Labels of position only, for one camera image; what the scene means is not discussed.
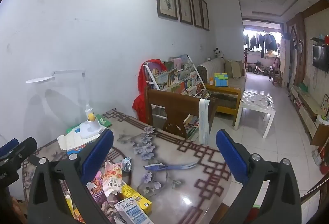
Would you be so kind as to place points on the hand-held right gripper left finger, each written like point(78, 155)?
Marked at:
point(99, 152)

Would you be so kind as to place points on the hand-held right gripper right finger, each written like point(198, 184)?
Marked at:
point(231, 157)

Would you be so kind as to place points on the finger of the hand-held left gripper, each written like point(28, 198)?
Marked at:
point(9, 146)
point(24, 149)

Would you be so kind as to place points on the strawberry biscuit stick box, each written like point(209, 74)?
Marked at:
point(112, 177)

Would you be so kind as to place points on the silver blue wrapper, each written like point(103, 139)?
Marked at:
point(126, 164)

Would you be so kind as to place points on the pink snack bag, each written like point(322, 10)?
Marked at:
point(96, 188)

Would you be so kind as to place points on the blue picture book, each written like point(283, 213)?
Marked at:
point(75, 152)

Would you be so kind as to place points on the white desk lamp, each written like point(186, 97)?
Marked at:
point(90, 130)

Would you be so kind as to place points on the green book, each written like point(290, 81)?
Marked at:
point(106, 121)

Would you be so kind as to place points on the small yellow figurine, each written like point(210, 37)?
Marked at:
point(91, 116)

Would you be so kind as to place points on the white cloth strip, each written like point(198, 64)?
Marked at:
point(204, 121)

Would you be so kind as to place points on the yellow carton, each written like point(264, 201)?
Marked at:
point(135, 195)

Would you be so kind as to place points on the wooden bench sofa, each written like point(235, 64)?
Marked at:
point(226, 100)

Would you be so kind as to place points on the white side table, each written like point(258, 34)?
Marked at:
point(257, 100)

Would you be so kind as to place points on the yellow snack packet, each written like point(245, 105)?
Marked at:
point(75, 211)

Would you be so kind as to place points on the blue white milk carton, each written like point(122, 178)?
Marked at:
point(128, 211)

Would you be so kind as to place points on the brown wooden chair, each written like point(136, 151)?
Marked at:
point(177, 108)

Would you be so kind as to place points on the small yellow bottle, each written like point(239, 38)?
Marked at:
point(211, 82)

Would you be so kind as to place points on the colourful block toy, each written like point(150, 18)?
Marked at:
point(221, 80)

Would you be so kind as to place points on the red cloth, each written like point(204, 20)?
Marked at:
point(144, 80)

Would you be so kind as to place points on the sofa cushion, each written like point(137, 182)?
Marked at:
point(234, 68)

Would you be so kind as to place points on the low television cabinet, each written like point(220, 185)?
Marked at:
point(305, 108)

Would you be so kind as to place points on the covered sofa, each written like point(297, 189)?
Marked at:
point(213, 67)

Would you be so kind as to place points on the white book rack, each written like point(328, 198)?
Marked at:
point(149, 74)

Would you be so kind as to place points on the child's balance bicycle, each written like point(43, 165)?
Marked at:
point(260, 68)

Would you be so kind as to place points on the small wooden chair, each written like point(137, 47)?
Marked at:
point(275, 72)

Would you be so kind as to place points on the panda plush toy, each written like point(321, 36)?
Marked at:
point(218, 52)

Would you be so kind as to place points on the colourful tangram picture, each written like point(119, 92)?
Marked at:
point(326, 104)

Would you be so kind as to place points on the row of hanging clothes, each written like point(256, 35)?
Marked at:
point(261, 42)

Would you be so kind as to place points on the round wall clock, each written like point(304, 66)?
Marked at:
point(301, 47)

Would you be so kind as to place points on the wall television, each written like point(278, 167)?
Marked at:
point(320, 58)

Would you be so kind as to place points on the red black wall ornament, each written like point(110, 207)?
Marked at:
point(320, 41)

